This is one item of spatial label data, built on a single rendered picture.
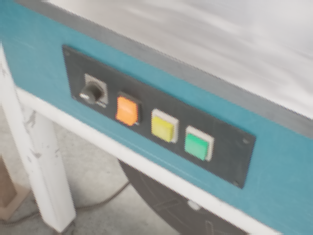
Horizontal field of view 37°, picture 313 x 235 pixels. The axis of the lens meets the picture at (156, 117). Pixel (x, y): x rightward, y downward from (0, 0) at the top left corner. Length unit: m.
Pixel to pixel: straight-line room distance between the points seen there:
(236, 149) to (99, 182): 0.80
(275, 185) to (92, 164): 0.84
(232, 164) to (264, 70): 0.11
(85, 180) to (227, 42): 0.85
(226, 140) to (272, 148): 0.05
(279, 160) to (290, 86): 0.08
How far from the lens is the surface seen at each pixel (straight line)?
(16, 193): 1.26
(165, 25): 0.49
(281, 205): 0.52
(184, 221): 1.04
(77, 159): 1.30
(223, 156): 0.50
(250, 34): 0.48
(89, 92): 0.54
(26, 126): 0.79
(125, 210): 1.20
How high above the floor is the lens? 1.03
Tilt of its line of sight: 48 degrees down
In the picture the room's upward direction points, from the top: straight up
